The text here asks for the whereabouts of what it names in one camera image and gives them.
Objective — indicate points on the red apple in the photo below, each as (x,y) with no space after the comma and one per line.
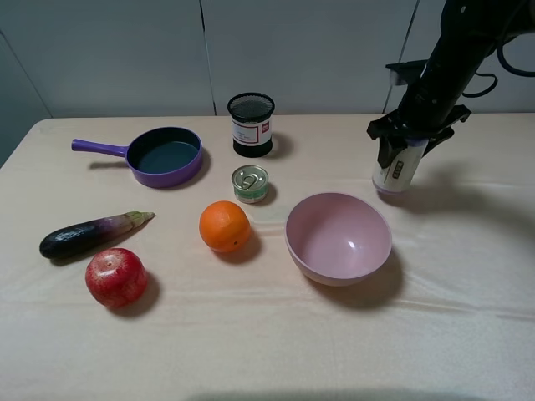
(116,278)

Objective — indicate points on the beige tablecloth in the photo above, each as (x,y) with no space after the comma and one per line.
(450,316)

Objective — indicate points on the purple eggplant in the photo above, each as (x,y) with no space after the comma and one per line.
(82,237)

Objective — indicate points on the black mesh pen holder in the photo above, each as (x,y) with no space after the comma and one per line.
(251,114)

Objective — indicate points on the purple frying pan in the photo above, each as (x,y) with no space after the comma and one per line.
(159,158)

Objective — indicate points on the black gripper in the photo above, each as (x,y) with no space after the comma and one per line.
(427,110)

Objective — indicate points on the orange fruit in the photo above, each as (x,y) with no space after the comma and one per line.
(224,226)

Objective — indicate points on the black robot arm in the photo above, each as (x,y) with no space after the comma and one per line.
(470,32)

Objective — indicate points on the pink plastic bowl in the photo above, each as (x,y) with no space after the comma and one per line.
(336,239)

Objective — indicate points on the purple garbage bag roll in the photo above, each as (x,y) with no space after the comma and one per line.
(397,176)

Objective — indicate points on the small tin can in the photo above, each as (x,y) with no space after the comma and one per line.
(250,183)

